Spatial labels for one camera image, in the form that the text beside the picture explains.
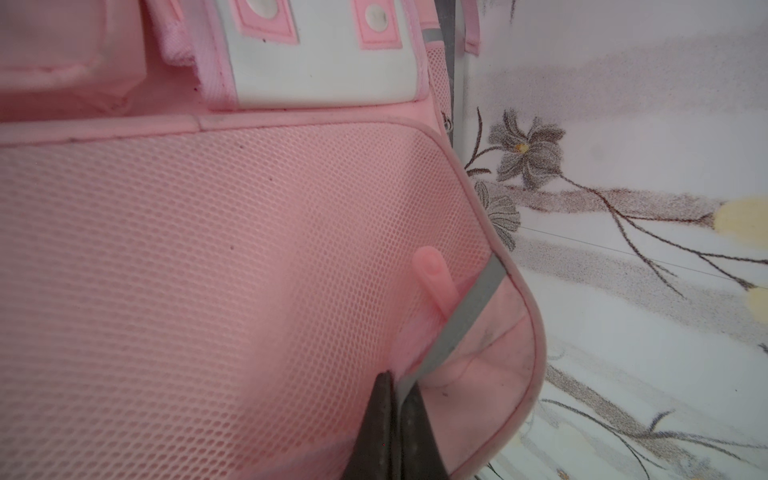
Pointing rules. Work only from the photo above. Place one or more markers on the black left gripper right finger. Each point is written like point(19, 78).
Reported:
point(419, 455)

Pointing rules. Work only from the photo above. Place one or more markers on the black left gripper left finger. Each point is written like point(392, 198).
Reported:
point(371, 457)

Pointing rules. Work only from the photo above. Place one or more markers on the pink school backpack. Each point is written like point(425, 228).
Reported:
point(221, 220)

